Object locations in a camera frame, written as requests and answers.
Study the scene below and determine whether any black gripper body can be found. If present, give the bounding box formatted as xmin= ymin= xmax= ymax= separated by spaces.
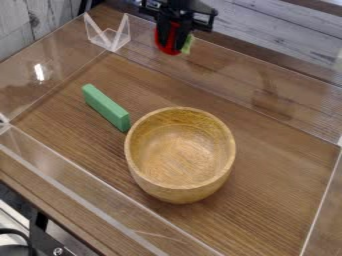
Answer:
xmin=139 ymin=0 xmax=217 ymax=32

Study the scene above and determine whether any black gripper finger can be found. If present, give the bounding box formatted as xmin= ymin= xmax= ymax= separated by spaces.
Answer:
xmin=173 ymin=19 xmax=192 ymax=51
xmin=156 ymin=15 xmax=171 ymax=47

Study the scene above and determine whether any red plush strawberry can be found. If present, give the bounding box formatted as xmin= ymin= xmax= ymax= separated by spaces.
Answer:
xmin=155 ymin=22 xmax=195 ymax=56

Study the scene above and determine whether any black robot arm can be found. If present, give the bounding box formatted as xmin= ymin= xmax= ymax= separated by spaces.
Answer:
xmin=139 ymin=0 xmax=217 ymax=56

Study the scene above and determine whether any green rectangular block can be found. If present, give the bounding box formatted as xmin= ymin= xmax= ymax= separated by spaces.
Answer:
xmin=81 ymin=84 xmax=131 ymax=132

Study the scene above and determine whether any wooden bowl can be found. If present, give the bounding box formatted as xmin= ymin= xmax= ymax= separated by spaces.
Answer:
xmin=124 ymin=107 xmax=236 ymax=204

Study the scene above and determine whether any clear acrylic tray enclosure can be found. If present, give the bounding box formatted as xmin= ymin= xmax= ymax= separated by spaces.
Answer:
xmin=0 ymin=8 xmax=342 ymax=256

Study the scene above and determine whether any black cable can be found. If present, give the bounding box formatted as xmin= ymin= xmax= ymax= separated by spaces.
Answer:
xmin=0 ymin=228 xmax=37 ymax=256

